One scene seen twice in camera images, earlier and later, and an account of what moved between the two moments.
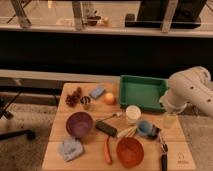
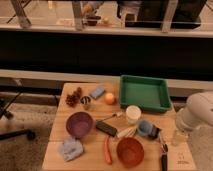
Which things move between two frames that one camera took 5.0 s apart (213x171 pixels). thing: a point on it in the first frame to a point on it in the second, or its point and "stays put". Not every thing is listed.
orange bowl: x=130 y=152 stays put
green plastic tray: x=144 y=92 stays put
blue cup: x=145 y=128 stays put
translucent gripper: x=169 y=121 to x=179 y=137
